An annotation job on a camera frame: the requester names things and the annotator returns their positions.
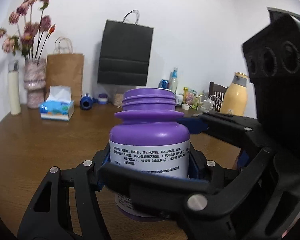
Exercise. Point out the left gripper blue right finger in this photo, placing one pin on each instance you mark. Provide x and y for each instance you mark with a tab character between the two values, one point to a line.
192	167

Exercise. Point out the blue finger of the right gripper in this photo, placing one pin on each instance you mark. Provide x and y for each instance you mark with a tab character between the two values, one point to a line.
195	125
132	183

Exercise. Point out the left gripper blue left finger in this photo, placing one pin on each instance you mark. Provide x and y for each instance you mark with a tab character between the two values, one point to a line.
103	157

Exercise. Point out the purple plastic bottle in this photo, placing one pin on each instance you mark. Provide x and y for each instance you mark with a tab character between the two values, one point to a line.
149	138

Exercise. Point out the snack packets pile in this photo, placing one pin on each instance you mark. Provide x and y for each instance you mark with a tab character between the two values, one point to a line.
191	98

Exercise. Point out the wooden chair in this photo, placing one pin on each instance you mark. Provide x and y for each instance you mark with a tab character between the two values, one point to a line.
216	94

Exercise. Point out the yellow thermos jug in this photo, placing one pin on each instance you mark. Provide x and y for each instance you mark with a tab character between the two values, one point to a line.
235	98

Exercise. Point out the clear drink bottle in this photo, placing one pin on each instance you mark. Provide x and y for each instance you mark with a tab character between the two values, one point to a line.
173	82

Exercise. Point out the blue soda can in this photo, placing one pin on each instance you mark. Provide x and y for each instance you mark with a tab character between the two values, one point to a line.
164	84

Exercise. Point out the blue round cap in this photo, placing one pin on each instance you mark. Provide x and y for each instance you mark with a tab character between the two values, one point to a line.
87	102

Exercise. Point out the small purple lidded jar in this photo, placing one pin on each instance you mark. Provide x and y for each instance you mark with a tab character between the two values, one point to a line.
102	99

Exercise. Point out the clear container of seeds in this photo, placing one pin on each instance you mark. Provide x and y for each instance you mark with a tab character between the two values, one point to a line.
117	99

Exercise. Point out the blue tissue box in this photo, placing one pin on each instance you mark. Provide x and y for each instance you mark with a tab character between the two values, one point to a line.
58	105

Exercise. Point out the brown paper bag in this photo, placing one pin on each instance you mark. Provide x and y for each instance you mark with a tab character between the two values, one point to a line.
64	67

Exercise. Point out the black paper bag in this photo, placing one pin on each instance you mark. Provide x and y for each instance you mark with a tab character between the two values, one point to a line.
125	52

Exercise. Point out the pink ceramic vase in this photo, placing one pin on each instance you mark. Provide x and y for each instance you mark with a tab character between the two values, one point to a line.
35	81

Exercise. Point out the cream thermos bottle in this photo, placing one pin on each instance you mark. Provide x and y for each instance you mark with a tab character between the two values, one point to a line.
13	87

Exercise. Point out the dried pink flowers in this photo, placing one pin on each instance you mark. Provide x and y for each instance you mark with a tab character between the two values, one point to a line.
33	29

